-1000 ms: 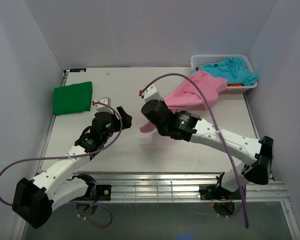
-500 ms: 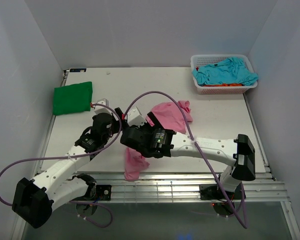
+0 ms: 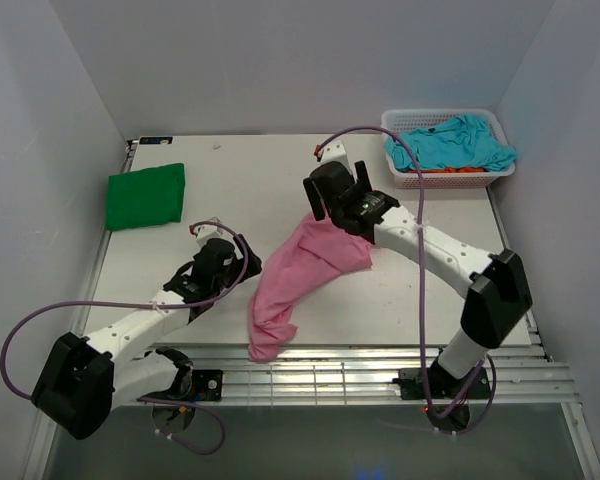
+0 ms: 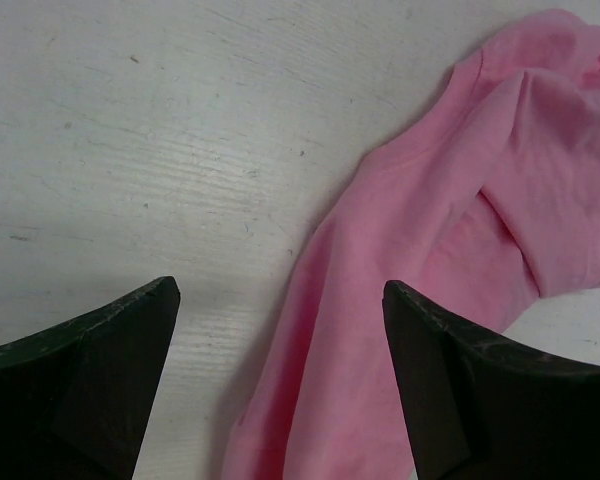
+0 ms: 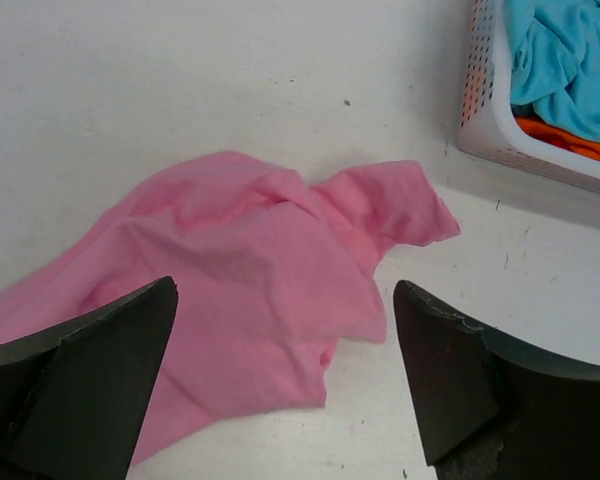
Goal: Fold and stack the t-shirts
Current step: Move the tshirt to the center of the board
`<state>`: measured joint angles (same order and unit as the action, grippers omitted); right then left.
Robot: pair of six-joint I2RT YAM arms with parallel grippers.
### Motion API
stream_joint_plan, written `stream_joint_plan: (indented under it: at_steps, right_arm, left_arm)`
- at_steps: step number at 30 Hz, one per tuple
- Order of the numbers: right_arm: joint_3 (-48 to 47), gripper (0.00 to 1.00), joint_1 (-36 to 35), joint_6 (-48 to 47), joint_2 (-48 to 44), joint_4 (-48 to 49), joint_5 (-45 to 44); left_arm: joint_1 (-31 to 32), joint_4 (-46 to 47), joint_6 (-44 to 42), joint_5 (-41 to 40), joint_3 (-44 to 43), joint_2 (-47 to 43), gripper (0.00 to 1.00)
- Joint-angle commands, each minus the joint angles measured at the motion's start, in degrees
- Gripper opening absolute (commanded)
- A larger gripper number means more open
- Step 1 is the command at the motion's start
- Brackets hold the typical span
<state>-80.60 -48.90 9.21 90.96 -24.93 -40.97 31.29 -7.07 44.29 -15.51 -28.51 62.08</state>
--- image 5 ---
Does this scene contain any orange t shirt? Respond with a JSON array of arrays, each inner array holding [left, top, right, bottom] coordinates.
[[515, 117, 600, 162]]

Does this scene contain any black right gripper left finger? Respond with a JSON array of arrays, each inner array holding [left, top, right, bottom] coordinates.
[[0, 277, 178, 480]]

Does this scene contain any pink t shirt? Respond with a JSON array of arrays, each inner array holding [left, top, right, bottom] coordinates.
[[0, 152, 460, 461]]

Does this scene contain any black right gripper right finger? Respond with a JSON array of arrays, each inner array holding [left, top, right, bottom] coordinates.
[[393, 281, 600, 479]]

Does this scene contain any white plastic basket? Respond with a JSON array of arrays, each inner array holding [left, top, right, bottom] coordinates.
[[457, 1, 600, 194]]

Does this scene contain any blue t shirt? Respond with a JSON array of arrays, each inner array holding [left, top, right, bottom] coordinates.
[[503, 1, 600, 143]]

